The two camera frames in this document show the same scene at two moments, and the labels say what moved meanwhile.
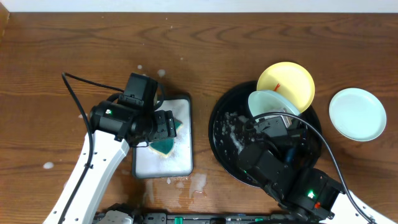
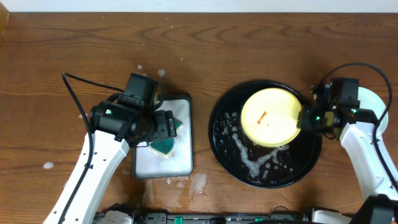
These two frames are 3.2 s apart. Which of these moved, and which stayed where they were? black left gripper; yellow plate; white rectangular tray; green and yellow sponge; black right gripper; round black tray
Moved: black right gripper; yellow plate
Stayed: green and yellow sponge; white rectangular tray; round black tray; black left gripper
